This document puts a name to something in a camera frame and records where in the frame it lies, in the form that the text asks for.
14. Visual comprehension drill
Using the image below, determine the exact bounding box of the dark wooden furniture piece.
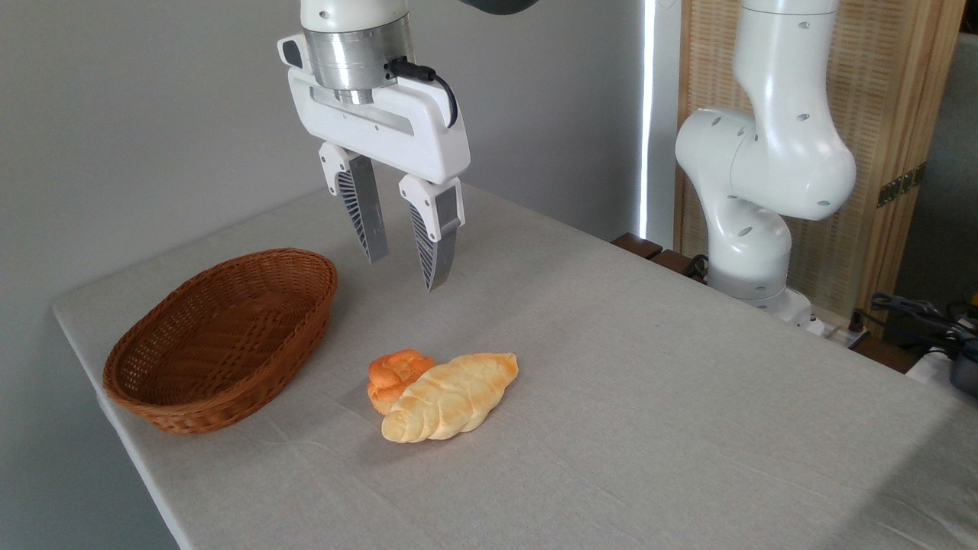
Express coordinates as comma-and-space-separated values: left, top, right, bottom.
610, 232, 708, 282

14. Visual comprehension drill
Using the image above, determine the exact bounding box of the grey tablecloth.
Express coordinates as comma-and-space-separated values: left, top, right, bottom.
51, 177, 978, 550

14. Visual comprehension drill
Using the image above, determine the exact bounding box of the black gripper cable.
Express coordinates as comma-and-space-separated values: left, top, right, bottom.
385, 58, 460, 130

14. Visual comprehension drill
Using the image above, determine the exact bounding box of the brown wicker oval basket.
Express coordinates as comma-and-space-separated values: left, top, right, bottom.
102, 247, 339, 436

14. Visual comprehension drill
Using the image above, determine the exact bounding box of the pale braided bread loaf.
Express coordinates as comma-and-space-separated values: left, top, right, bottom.
381, 351, 520, 445

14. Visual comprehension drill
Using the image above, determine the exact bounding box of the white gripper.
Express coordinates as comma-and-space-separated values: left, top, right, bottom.
287, 66, 471, 293

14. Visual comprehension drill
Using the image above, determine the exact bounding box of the bamboo wooden folding screen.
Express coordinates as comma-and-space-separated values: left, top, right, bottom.
675, 0, 968, 338

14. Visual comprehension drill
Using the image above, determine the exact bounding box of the black cable bundle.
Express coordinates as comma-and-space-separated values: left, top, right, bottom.
850, 292, 978, 361

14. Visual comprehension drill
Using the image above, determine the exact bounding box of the orange braided bread bun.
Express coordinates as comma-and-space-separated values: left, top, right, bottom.
366, 348, 437, 417

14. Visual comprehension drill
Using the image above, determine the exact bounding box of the white power strip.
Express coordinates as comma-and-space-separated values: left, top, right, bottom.
795, 304, 873, 349

